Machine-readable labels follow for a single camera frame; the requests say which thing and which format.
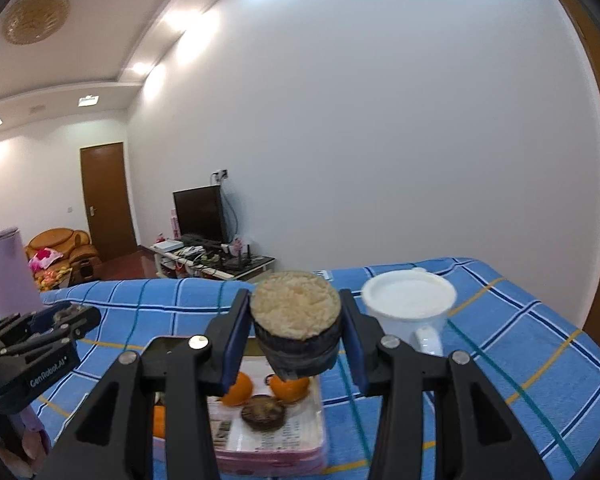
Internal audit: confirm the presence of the cut taro piece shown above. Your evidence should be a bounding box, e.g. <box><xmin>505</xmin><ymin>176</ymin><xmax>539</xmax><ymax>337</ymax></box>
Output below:
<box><xmin>250</xmin><ymin>271</ymin><xmax>343</xmax><ymax>380</ymax></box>

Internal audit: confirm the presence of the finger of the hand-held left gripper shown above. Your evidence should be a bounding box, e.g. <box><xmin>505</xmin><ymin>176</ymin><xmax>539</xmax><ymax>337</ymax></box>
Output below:
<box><xmin>0</xmin><ymin>312</ymin><xmax>30</xmax><ymax>353</ymax></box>
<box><xmin>30</xmin><ymin>304</ymin><xmax>102</xmax><ymax>345</ymax></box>

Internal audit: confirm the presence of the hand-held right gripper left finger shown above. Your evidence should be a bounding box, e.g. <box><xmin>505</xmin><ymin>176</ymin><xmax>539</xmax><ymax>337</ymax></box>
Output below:
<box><xmin>30</xmin><ymin>287</ymin><xmax>253</xmax><ymax>480</ymax></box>

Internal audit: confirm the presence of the pink floral cushion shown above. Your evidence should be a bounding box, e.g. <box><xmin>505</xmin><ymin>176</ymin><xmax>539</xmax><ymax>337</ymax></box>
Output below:
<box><xmin>28</xmin><ymin>246</ymin><xmax>61</xmax><ymax>271</ymax></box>

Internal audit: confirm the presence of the blue plaid blanket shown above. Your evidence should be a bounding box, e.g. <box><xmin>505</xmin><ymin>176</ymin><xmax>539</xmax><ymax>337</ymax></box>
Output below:
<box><xmin>0</xmin><ymin>257</ymin><xmax>600</xmax><ymax>480</ymax></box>

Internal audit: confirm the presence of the brown wooden door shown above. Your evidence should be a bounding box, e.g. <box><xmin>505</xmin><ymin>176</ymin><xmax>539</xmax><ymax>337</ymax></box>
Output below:
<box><xmin>80</xmin><ymin>141</ymin><xmax>139</xmax><ymax>261</ymax></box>

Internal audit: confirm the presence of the whole brown taro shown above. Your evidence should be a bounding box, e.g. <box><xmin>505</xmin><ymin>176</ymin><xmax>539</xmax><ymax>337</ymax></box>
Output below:
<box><xmin>241</xmin><ymin>395</ymin><xmax>287</xmax><ymax>432</ymax></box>

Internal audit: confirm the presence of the orange leather armchair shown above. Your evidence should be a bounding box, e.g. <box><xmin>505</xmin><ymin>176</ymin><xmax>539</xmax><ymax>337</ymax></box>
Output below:
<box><xmin>24</xmin><ymin>228</ymin><xmax>103</xmax><ymax>288</ymax></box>

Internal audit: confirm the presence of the black power cable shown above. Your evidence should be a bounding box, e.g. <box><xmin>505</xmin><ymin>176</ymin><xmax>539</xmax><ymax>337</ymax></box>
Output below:
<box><xmin>222</xmin><ymin>180</ymin><xmax>241</xmax><ymax>241</ymax></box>

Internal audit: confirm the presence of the white ceramic mug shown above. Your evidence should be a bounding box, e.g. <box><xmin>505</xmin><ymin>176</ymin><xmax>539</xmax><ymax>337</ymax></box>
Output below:
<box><xmin>361</xmin><ymin>267</ymin><xmax>457</xmax><ymax>357</ymax></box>

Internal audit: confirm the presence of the black television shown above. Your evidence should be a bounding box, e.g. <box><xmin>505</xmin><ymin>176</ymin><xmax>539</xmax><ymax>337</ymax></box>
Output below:
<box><xmin>173</xmin><ymin>185</ymin><xmax>229</xmax><ymax>243</ymax></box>

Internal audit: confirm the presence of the lavender plastic cup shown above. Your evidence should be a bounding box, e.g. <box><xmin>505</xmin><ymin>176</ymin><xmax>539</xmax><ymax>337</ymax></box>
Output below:
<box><xmin>0</xmin><ymin>227</ymin><xmax>44</xmax><ymax>318</ymax></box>

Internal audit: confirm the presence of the round gold ceiling medallion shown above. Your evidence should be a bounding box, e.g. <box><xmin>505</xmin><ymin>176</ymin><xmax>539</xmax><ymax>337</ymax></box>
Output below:
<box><xmin>3</xmin><ymin>0</ymin><xmax>71</xmax><ymax>46</ymax></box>

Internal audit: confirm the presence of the black glass television stand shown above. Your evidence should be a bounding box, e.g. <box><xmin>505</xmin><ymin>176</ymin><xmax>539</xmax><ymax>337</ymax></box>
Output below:
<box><xmin>150</xmin><ymin>240</ymin><xmax>277</xmax><ymax>282</ymax></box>

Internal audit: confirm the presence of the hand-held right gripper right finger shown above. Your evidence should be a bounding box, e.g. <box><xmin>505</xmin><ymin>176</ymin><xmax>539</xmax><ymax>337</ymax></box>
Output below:
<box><xmin>339</xmin><ymin>287</ymin><xmax>551</xmax><ymax>480</ymax></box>

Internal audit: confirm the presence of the person's left hand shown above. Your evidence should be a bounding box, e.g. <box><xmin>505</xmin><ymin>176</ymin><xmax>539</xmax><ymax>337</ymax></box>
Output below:
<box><xmin>20</xmin><ymin>427</ymin><xmax>53</xmax><ymax>466</ymax></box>

